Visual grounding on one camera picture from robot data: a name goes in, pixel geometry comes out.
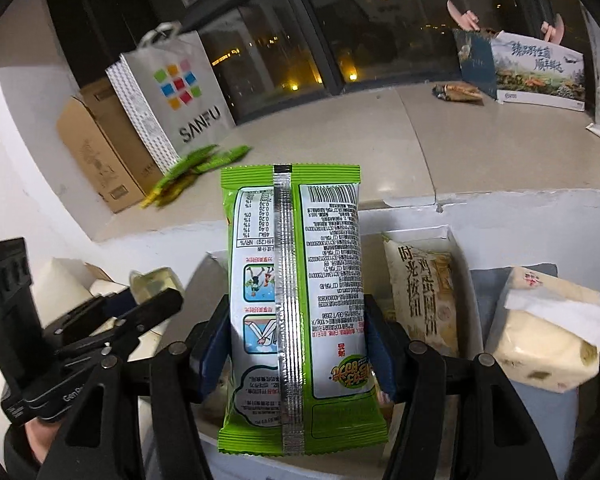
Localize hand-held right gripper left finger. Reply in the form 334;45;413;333
36;294;232;480

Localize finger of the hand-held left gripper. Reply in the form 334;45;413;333
42;285;142;348
55;287;185;363

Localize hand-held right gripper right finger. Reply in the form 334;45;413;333
361;294;572;480

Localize pale green snack packet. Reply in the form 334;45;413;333
130;267;185;306

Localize beige biscuit packet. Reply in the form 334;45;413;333
382;232;461;359

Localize green seaweed snack packet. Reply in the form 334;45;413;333
217;162;391;457

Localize white box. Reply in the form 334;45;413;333
200;224;487;480

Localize person's left hand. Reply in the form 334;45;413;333
24;412;61;466

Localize pile of green packets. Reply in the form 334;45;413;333
140;144;251;209

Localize brown cardboard box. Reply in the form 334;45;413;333
56;77;167;215

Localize cream tissue pack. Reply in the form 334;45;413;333
485;266;600;394

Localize white paper shopping bag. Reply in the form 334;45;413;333
105;21;236;173

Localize small brown packet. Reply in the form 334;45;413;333
432;82;484;106

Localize landscape print tissue box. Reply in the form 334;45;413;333
452;27;586;111

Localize dark window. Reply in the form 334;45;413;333
45;0;581;126

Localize pink plastic clip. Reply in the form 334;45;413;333
446;0;481;31
540;12;566;44

